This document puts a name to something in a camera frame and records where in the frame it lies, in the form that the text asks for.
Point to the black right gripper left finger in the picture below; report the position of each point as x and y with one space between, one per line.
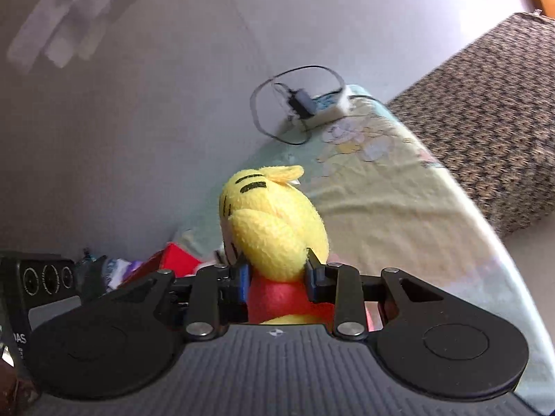
217 299

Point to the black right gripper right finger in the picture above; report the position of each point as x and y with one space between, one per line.
340 285

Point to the yellow tiger plush toy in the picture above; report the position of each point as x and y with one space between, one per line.
268 221

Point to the red cardboard box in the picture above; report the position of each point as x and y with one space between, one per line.
172 257

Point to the dark green bag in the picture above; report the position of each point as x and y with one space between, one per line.
90 281

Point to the purple tissue pack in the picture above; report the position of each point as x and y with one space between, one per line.
116 270

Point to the green cartoon bed sheet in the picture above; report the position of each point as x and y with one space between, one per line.
387 202

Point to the white power strip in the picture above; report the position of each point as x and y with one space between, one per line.
331 107

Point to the black charger plug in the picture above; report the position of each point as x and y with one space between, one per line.
302 103

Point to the brown patterned blanket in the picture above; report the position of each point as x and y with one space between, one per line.
487 114

